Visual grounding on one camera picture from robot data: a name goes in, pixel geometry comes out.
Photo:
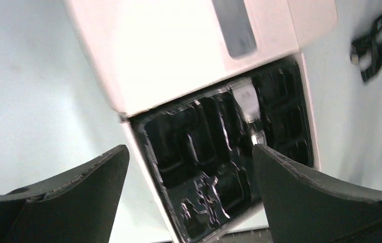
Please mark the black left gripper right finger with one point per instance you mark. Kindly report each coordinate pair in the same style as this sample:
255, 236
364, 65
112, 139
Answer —
303, 204

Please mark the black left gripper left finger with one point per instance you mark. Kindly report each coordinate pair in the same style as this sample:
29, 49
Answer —
78, 205

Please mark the white cardboard kit box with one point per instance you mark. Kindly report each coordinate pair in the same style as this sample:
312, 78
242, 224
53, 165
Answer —
147, 53

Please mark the black plastic tray insert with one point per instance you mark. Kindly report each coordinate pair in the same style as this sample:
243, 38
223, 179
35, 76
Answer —
198, 148

